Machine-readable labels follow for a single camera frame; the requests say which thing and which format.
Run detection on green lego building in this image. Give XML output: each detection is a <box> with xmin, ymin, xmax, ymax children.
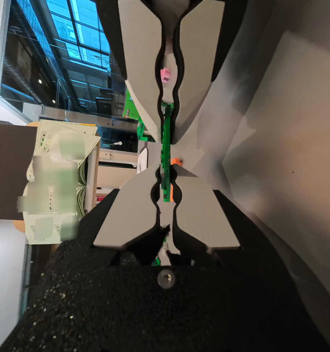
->
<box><xmin>122</xmin><ymin>89</ymin><xmax>157</xmax><ymax>142</ymax></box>

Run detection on green tiled lego plate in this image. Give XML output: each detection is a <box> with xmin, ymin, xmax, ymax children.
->
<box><xmin>159</xmin><ymin>101</ymin><xmax>174</xmax><ymax>203</ymax></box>

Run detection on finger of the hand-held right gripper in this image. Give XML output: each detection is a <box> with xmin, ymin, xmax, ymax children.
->
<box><xmin>117</xmin><ymin>0</ymin><xmax>166</xmax><ymax>144</ymax></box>
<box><xmin>171</xmin><ymin>0</ymin><xmax>226</xmax><ymax>145</ymax></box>

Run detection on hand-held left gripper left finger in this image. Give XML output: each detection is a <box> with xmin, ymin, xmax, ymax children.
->
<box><xmin>93</xmin><ymin>164</ymin><xmax>163</xmax><ymax>250</ymax></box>

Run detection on glass window wall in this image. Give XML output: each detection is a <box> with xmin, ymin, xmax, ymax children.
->
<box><xmin>0</xmin><ymin>0</ymin><xmax>127</xmax><ymax>124</ymax></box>

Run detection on lego instruction booklets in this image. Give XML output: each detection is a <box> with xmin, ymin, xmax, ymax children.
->
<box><xmin>23</xmin><ymin>120</ymin><xmax>101</xmax><ymax>245</ymax></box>

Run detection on orange brick separator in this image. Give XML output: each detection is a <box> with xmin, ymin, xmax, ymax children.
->
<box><xmin>169</xmin><ymin>157</ymin><xmax>183</xmax><ymax>203</ymax></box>

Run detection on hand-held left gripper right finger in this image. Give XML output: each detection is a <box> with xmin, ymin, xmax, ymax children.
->
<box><xmin>171</xmin><ymin>164</ymin><xmax>242</xmax><ymax>251</ymax></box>

